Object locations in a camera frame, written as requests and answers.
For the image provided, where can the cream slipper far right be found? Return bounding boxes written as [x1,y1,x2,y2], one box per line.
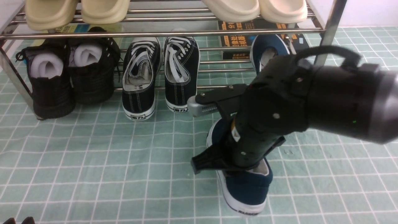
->
[258,0,308,24]

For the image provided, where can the navy slip-on shoe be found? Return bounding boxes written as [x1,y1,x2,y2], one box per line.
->
[250,35,290,75]
[206,119,273,216]

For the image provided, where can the black mesh sneaker right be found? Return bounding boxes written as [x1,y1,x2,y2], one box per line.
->
[67,37,121,105]

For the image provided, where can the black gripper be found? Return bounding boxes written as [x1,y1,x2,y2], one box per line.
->
[187,55,314,174]

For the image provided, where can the tan slipper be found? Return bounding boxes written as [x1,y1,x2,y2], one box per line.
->
[25,0,79,31]
[81,0,130,25]

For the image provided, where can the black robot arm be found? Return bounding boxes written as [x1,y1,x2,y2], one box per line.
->
[188,45,398,174]

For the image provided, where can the cream slipper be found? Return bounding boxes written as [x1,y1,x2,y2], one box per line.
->
[202,0,260,23]
[258,0,308,24]

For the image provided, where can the black canvas sneaker left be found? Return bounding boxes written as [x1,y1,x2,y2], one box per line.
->
[121,37,163,121]

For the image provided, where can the black canvas sneaker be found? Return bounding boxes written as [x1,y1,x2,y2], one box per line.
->
[164,37,201,113]
[121,37,163,121]

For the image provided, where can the silver metal shoe rack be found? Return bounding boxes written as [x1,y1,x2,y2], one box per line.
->
[1,0,347,110]

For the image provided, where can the black canvas sneaker right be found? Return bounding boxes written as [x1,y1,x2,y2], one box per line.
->
[164,37,201,113]

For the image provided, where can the black book orange text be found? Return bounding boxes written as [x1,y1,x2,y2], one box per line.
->
[218,19,309,60]

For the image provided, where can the green checkered floor cloth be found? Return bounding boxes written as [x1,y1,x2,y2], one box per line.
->
[0,27,398,224]

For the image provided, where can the green yellow book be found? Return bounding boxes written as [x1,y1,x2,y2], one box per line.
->
[30,24,123,47]

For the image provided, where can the black mesh sneaker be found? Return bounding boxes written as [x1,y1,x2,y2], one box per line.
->
[67,37,121,105]
[16,39,76,119]

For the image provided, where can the black mesh sneaker left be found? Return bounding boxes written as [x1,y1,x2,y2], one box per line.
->
[16,39,76,119]

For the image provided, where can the black object bottom left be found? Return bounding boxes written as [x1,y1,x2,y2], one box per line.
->
[2,217,35,224]

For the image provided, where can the tan slipper far left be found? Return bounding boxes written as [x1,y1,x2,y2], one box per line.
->
[25,0,79,31]

